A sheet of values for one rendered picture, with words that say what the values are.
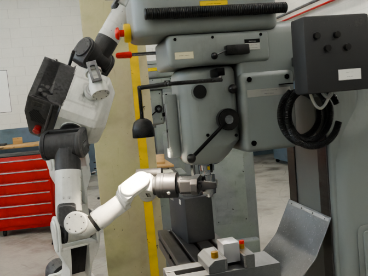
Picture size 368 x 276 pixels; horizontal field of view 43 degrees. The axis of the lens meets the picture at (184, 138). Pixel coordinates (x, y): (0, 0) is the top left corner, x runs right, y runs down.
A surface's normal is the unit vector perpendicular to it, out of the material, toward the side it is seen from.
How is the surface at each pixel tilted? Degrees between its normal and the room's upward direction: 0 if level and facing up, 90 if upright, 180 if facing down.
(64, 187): 74
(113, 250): 90
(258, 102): 90
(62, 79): 59
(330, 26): 90
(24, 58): 90
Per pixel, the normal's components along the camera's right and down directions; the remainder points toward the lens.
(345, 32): 0.22, 0.07
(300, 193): -0.97, 0.11
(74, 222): 0.08, -0.21
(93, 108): 0.39, -0.50
